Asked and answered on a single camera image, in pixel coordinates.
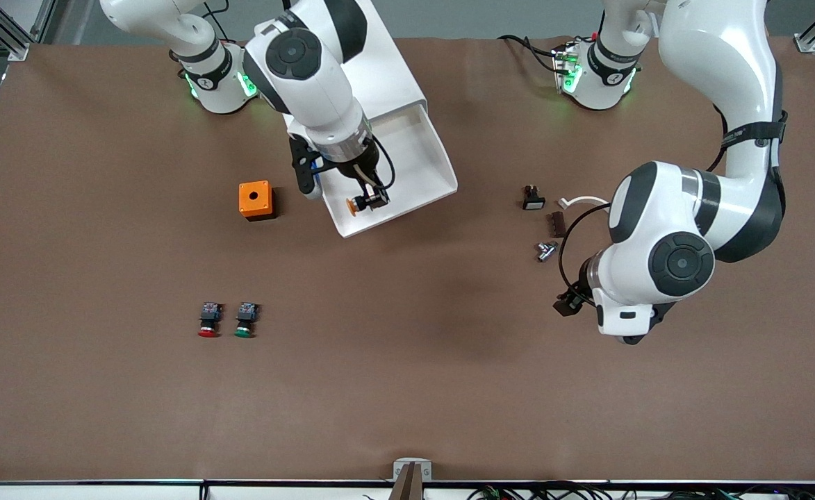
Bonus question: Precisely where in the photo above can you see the white plastic drawer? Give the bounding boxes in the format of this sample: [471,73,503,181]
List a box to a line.
[315,100,459,239]

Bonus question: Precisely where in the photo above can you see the white table edge rail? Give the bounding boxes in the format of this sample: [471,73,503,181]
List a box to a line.
[0,478,815,500]

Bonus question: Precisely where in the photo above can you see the green mushroom push button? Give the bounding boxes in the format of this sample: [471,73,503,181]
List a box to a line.
[233,301,261,340]

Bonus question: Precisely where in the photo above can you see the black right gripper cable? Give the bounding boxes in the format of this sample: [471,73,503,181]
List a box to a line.
[371,135,396,191]

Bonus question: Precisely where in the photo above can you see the white curved plastic bracket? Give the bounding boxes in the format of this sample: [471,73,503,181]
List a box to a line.
[557,196,612,211]

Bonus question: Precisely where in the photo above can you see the yellow mushroom push button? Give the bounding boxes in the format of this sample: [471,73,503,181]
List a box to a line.
[346,196,388,217]

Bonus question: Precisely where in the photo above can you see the red mushroom push button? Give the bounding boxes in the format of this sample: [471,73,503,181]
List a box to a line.
[197,301,224,340]

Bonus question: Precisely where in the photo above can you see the black arm base cable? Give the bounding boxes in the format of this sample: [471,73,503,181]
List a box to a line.
[497,33,563,74]

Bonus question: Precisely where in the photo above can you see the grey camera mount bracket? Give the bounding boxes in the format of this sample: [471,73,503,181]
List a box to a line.
[391,457,434,500]

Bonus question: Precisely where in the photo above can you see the orange button enclosure box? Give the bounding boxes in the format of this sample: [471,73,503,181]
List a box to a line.
[238,181,277,223]

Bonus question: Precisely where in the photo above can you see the black cable bundle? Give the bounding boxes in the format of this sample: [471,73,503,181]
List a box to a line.
[466,484,815,500]

